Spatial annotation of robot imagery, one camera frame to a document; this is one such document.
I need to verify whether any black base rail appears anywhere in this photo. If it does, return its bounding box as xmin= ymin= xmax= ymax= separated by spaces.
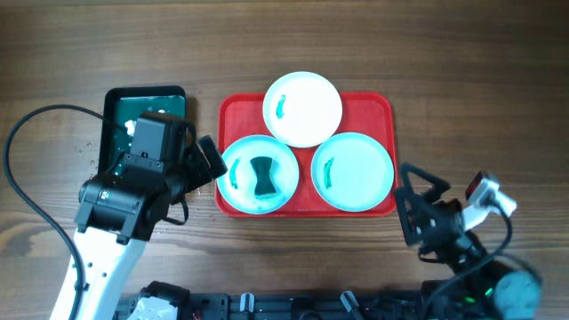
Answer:
xmin=115 ymin=290 xmax=445 ymax=320

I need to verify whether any left black cable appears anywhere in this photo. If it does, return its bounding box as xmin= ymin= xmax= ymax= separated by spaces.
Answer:
xmin=2 ymin=104 xmax=130 ymax=320

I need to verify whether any black tray with green water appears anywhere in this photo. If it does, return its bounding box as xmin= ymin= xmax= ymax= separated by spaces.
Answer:
xmin=95 ymin=84 xmax=188 ymax=200

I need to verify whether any white plate top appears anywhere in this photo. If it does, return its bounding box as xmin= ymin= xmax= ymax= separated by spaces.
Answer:
xmin=261 ymin=71 xmax=343 ymax=148

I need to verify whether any light blue plate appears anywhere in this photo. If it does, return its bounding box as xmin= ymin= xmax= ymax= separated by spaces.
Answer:
xmin=217 ymin=134 xmax=300 ymax=215
xmin=310 ymin=132 xmax=395 ymax=212

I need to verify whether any right black cable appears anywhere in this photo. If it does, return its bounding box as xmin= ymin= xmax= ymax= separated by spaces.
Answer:
xmin=417 ymin=208 xmax=515 ymax=320

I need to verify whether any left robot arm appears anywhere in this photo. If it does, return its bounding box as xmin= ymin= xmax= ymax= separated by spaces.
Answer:
xmin=51 ymin=112 xmax=227 ymax=319

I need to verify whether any black cable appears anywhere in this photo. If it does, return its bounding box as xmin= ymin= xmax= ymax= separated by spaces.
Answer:
xmin=417 ymin=208 xmax=515 ymax=320
xmin=2 ymin=104 xmax=130 ymax=320

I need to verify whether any green yellow sponge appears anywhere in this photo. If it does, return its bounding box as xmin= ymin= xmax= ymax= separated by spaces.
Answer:
xmin=250 ymin=156 xmax=277 ymax=198

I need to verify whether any red plastic tray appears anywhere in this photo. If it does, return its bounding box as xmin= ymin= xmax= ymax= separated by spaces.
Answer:
xmin=218 ymin=92 xmax=398 ymax=218

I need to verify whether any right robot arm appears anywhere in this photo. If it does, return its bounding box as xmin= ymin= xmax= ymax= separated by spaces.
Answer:
xmin=394 ymin=164 xmax=542 ymax=319

